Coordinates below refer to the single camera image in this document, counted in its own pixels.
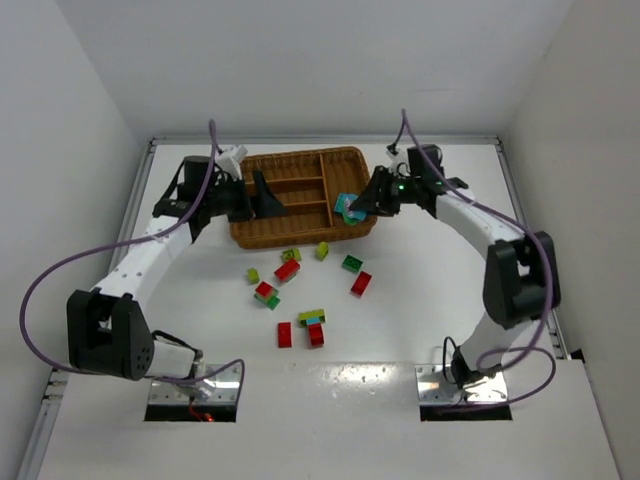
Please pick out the aluminium frame rail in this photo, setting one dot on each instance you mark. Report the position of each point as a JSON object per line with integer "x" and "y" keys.
{"x": 323, "y": 139}

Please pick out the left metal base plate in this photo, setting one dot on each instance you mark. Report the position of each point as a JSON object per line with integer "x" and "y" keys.
{"x": 215, "y": 386}

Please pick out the red curved lego brick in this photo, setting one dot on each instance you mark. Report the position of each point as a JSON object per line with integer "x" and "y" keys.
{"x": 284, "y": 335}

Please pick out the teal long lego brick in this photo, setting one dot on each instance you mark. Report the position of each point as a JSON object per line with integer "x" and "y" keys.
{"x": 342, "y": 203}

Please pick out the teal printed lego brick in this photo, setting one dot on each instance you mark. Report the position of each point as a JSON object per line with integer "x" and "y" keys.
{"x": 352, "y": 218}

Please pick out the red long lego brick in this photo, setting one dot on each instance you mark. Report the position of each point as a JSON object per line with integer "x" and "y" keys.
{"x": 287, "y": 270}

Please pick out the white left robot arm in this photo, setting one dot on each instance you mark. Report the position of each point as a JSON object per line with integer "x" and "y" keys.
{"x": 106, "y": 327}

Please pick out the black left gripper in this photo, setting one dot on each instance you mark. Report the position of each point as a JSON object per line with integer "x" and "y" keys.
{"x": 241, "y": 198}

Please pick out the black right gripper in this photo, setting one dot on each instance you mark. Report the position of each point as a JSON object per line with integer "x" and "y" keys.
{"x": 385, "y": 192}

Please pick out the dark green square lego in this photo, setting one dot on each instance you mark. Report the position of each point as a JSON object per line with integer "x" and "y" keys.
{"x": 352, "y": 263}

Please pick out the small lime lego brick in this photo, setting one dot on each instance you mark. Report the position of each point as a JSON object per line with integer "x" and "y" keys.
{"x": 253, "y": 276}

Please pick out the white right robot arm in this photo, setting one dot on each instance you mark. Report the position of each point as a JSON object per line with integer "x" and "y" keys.
{"x": 520, "y": 283}

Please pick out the brown wicker divided basket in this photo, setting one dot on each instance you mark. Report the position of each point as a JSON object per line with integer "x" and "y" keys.
{"x": 307, "y": 183}

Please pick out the red green stacked legos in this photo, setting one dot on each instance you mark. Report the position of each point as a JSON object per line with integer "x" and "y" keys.
{"x": 267, "y": 295}

